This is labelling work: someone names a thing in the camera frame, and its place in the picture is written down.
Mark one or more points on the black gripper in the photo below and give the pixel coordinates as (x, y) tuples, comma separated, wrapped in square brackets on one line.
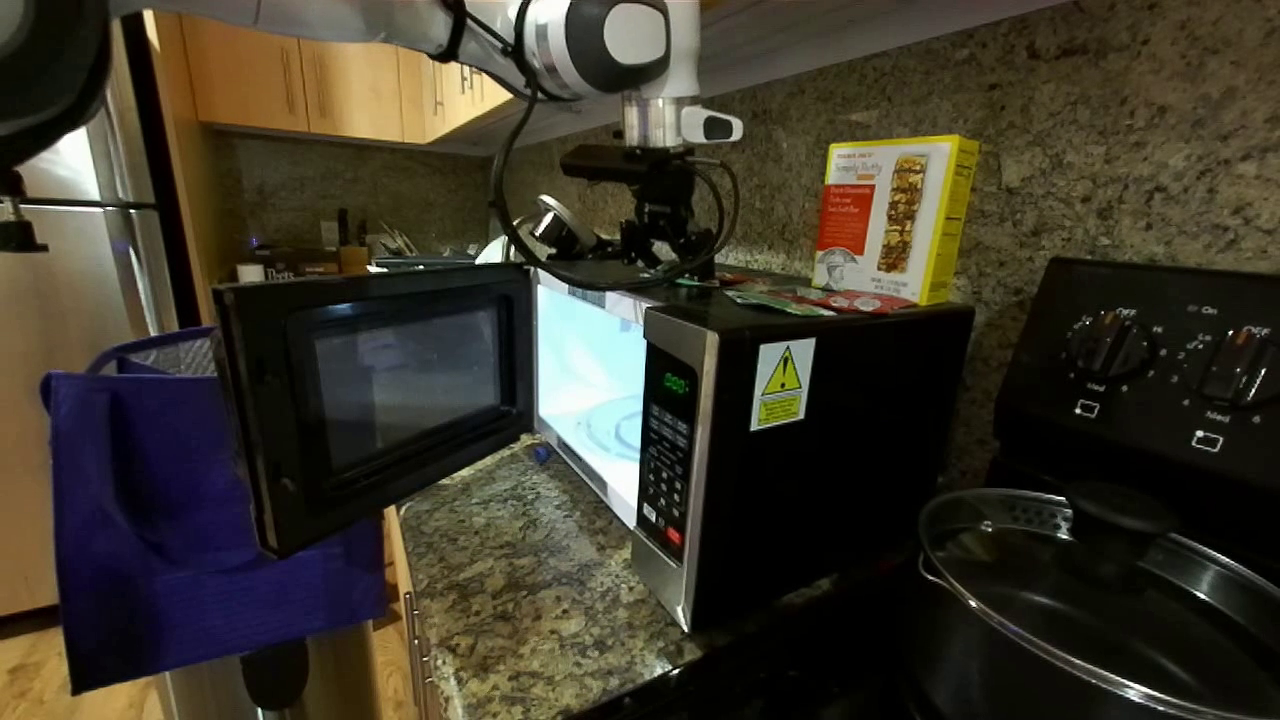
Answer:
[(664, 203)]

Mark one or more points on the black microwave oven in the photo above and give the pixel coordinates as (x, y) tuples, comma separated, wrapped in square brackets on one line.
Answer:
[(852, 483), (401, 384)]

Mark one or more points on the red white-edged sachet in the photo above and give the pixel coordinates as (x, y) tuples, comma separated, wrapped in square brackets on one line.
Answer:
[(729, 283)]

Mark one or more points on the green white sachet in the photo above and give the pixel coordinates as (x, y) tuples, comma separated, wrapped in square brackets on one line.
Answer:
[(781, 303)]

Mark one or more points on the blue fabric bag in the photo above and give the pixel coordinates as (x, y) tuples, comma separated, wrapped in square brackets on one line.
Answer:
[(162, 534)]

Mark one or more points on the yellow warning sticker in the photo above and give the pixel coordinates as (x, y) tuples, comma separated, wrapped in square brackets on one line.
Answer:
[(781, 384)]

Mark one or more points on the yellow food box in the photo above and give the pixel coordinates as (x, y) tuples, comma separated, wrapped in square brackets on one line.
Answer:
[(892, 222)]

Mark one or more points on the small blue cap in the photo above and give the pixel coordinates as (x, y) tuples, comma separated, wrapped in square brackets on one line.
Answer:
[(536, 454)]

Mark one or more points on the white cup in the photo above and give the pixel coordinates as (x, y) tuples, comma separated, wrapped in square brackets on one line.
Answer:
[(250, 273)]

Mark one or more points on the black stove knob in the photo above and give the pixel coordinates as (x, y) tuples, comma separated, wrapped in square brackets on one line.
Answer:
[(1237, 371), (1111, 344)]

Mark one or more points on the black cooking pot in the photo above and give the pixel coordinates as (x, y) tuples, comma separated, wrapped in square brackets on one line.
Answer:
[(960, 655)]

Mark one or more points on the black stove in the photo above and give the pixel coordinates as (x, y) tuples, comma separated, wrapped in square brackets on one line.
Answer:
[(1147, 427)]

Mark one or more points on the black stand knob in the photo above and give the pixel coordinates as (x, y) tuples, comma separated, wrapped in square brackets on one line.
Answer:
[(274, 674)]

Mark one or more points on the stainless steel fridge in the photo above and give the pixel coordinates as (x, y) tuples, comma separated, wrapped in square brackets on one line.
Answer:
[(64, 401)]

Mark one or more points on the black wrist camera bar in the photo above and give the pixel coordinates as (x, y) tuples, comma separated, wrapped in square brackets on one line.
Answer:
[(623, 161)]

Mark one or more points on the wooden wall cabinets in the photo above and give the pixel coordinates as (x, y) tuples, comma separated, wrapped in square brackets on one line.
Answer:
[(307, 84)]

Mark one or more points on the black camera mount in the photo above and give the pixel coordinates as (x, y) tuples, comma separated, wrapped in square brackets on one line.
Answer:
[(16, 232)]

